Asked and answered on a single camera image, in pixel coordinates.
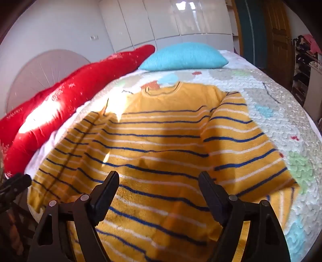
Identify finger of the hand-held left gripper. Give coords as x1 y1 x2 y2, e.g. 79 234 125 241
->
0 173 32 200

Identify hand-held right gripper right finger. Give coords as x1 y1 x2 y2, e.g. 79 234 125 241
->
198 171 291 262

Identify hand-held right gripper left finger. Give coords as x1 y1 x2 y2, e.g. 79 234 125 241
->
28 171 120 262

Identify yellow striped sweater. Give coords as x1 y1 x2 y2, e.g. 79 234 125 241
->
26 82 301 262

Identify long red pillow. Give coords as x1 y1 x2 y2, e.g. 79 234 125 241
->
0 45 156 178

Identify heart patterned quilt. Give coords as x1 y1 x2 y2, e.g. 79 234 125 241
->
25 49 322 262

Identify round pale headboard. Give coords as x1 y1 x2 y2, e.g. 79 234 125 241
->
6 49 91 114

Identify light blue pillow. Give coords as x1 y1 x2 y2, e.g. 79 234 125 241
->
138 42 229 71

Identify shoe rack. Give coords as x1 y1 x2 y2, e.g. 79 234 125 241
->
292 35 322 106

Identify wooden door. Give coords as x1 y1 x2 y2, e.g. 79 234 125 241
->
262 0 293 88

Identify open corner shelf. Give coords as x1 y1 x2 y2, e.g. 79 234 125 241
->
225 0 240 54

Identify pink cloth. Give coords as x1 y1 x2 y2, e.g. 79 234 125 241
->
303 34 322 54

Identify glossy white wardrobe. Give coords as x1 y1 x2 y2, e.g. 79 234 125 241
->
98 0 233 53

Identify teal wall panel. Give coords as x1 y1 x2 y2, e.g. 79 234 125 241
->
235 0 267 70

